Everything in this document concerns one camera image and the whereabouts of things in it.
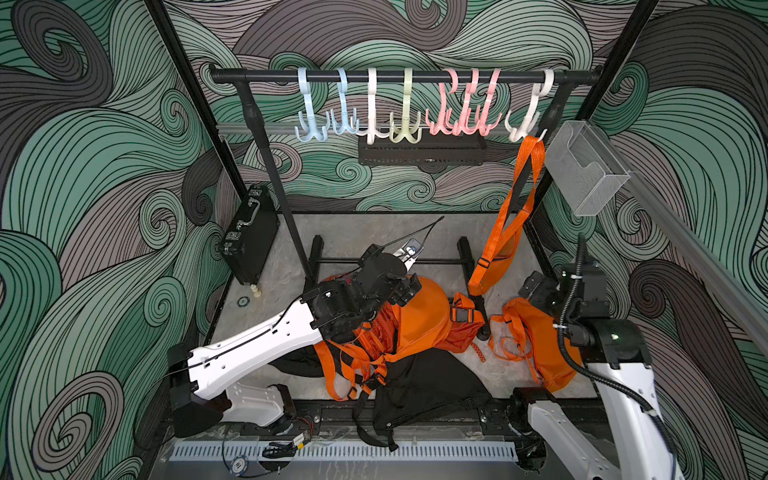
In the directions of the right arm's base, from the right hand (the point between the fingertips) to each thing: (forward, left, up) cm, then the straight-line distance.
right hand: (542, 287), depth 69 cm
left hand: (+4, +34, +7) cm, 35 cm away
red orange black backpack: (-11, +47, -21) cm, 52 cm away
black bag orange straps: (-16, +30, -23) cm, 41 cm away
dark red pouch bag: (-3, +15, -23) cm, 28 cm away
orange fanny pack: (+16, +3, -2) cm, 17 cm away
